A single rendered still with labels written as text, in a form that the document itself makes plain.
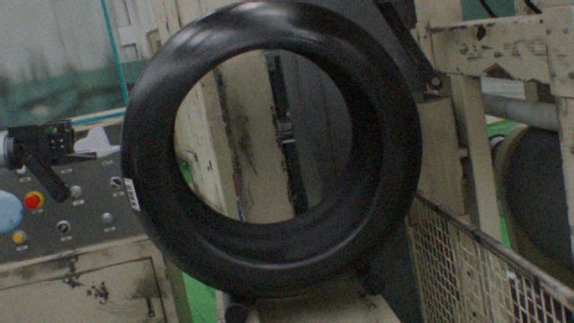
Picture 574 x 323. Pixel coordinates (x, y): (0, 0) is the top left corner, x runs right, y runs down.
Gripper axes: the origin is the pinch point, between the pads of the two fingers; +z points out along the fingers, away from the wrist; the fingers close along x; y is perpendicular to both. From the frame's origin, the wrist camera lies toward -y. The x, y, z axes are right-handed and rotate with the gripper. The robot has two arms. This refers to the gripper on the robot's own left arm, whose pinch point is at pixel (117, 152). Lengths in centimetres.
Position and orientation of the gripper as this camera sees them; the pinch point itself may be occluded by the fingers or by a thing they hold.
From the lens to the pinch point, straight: 139.4
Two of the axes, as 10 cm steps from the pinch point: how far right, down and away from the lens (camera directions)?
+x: -1.2, -1.8, 9.8
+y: -0.8, -9.8, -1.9
